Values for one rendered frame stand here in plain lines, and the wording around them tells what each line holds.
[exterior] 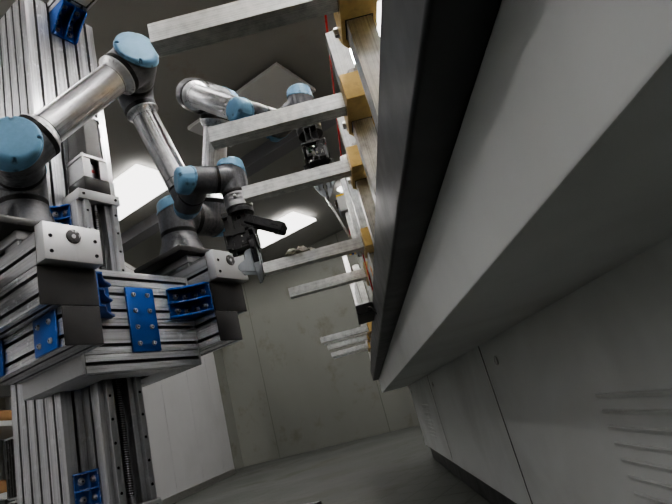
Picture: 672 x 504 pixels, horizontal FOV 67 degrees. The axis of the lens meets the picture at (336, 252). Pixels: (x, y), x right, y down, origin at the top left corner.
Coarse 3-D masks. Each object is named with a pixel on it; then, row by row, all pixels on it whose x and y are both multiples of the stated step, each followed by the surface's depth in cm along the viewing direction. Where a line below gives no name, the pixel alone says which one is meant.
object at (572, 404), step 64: (640, 256) 54; (576, 320) 74; (640, 320) 58; (448, 384) 199; (512, 384) 114; (576, 384) 80; (640, 384) 61; (448, 448) 248; (512, 448) 128; (576, 448) 86; (640, 448) 64
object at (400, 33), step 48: (384, 0) 34; (432, 0) 25; (480, 0) 26; (384, 48) 38; (432, 48) 29; (480, 48) 30; (384, 96) 43; (432, 96) 34; (384, 144) 50; (432, 144) 40; (384, 192) 58; (432, 192) 50; (384, 240) 71; (384, 288) 90; (384, 336) 147
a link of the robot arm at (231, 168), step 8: (224, 160) 140; (232, 160) 140; (240, 160) 142; (224, 168) 139; (232, 168) 140; (240, 168) 141; (224, 176) 138; (232, 176) 139; (240, 176) 140; (224, 184) 138; (232, 184) 138; (240, 184) 139; (224, 192) 139
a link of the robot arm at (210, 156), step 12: (216, 84) 180; (204, 120) 179; (216, 120) 178; (228, 120) 181; (204, 132) 181; (204, 144) 180; (204, 156) 180; (216, 156) 179; (204, 204) 177; (216, 204) 178; (216, 216) 178; (204, 228) 176; (216, 228) 179
